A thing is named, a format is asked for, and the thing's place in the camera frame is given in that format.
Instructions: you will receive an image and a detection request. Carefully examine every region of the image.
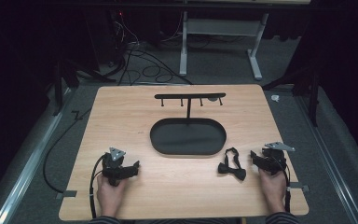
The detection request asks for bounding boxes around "grey tape strip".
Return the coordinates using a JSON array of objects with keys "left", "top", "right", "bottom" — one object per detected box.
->
[
  {"left": 55, "top": 189, "right": 78, "bottom": 201},
  {"left": 286, "top": 181, "right": 310, "bottom": 193}
]

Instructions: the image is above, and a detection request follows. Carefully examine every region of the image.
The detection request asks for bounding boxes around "long black floor cable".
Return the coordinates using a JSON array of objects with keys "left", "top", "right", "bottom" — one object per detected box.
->
[{"left": 42, "top": 106, "right": 93, "bottom": 194}]

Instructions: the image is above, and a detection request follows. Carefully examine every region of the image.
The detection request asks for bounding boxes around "black metal stand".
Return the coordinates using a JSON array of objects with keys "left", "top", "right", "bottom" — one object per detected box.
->
[
  {"left": 51, "top": 58, "right": 117, "bottom": 117},
  {"left": 262, "top": 65, "right": 322, "bottom": 128}
]

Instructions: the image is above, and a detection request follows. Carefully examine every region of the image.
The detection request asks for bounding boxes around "person's right hand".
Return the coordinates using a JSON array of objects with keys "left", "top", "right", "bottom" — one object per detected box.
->
[{"left": 258, "top": 168, "right": 288, "bottom": 215}]

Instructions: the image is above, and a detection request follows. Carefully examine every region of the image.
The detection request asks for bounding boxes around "left hand-held gripper black cable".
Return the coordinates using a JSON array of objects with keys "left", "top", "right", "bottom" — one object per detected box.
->
[{"left": 89, "top": 154, "right": 107, "bottom": 219}]

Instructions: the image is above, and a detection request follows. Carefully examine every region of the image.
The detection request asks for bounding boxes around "black bow tie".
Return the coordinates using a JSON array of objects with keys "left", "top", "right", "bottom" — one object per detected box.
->
[{"left": 217, "top": 147, "right": 247, "bottom": 182}]

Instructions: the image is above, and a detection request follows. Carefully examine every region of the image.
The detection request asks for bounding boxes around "person's left hand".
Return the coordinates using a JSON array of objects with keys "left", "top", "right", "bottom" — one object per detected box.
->
[{"left": 96, "top": 174, "right": 129, "bottom": 217}]

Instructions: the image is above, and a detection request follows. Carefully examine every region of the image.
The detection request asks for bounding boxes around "white metal desk frame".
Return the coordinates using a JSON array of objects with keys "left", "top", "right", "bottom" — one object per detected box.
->
[{"left": 179, "top": 11, "right": 270, "bottom": 81}]

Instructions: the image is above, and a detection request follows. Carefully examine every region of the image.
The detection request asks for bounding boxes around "hand-held gripper black cable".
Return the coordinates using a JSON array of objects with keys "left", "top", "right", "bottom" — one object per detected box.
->
[
  {"left": 89, "top": 154, "right": 107, "bottom": 219},
  {"left": 271, "top": 157, "right": 293, "bottom": 214}
]

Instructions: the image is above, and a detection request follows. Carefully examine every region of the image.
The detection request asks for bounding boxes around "silver metal floor rail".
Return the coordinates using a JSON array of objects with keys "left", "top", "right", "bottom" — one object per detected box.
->
[
  {"left": 293, "top": 92, "right": 358, "bottom": 224},
  {"left": 0, "top": 88, "right": 77, "bottom": 224}
]

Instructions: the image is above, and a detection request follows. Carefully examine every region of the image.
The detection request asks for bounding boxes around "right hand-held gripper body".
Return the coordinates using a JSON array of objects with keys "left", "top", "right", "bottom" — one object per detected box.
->
[{"left": 260, "top": 141, "right": 296, "bottom": 175}]

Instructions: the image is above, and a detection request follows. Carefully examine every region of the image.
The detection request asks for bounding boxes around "black hook stand with tray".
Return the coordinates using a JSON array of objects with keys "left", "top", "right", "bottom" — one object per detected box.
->
[{"left": 149, "top": 92, "right": 227, "bottom": 157}]

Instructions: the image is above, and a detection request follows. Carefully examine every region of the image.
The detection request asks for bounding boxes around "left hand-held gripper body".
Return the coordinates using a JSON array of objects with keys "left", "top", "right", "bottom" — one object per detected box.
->
[{"left": 101, "top": 147, "right": 127, "bottom": 188}]

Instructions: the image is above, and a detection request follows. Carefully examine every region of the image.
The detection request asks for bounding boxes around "tangle of black floor cables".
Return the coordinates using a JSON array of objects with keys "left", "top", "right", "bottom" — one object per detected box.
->
[{"left": 106, "top": 10, "right": 194, "bottom": 87}]

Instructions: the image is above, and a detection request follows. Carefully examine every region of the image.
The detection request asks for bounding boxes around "right hand-held gripper black cable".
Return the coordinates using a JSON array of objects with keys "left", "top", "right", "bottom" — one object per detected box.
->
[{"left": 271, "top": 157, "right": 293, "bottom": 214}]

